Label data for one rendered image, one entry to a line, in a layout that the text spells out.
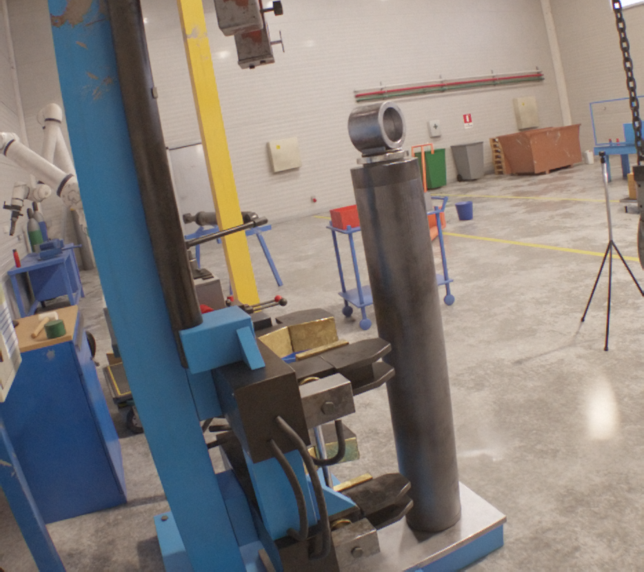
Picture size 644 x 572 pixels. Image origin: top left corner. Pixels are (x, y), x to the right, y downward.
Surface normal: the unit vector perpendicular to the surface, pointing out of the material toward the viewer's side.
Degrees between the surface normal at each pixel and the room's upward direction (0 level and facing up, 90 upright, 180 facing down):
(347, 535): 0
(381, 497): 0
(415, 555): 0
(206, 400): 90
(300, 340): 90
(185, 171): 90
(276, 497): 90
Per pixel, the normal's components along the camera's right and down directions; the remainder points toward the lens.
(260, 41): 0.00, 0.15
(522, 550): -0.18, -0.97
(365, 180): -0.69, 0.24
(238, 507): 0.36, 0.07
